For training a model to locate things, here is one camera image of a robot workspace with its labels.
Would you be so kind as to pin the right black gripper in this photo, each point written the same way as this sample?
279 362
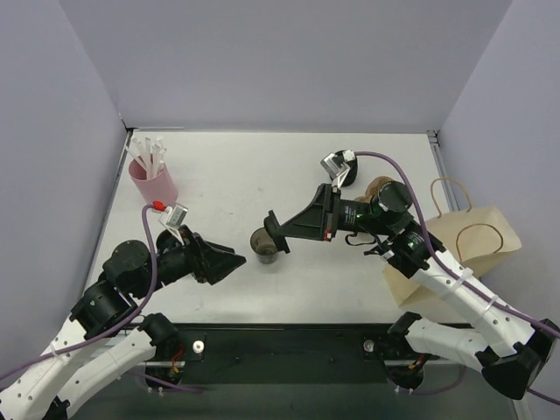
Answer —
328 213

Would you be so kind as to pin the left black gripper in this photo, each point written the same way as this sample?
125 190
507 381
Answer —
198 258

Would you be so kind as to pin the grey paper coffee cup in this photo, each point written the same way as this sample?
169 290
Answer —
263 246

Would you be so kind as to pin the stack of black lids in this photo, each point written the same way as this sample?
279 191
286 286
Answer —
353 165

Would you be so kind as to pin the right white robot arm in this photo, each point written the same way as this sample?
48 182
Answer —
507 348

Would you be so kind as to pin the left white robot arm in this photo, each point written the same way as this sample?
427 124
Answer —
70 372

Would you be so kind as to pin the brown paper takeout bag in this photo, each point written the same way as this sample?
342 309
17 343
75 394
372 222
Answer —
479 237

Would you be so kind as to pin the brown pulp cup carrier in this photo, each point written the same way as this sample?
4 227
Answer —
373 188

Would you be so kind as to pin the pink straw holder cup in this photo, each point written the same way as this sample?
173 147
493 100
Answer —
160 188

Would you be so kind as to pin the white wrapped straws bundle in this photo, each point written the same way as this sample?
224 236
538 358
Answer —
149 154

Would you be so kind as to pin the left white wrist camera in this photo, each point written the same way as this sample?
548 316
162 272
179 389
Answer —
171 217

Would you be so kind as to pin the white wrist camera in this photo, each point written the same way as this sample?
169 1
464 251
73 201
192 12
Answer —
337 169
171 217

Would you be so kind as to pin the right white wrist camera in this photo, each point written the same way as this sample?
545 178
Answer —
337 169

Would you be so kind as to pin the black mounting base plate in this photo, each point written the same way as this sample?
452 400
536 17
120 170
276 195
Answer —
323 354

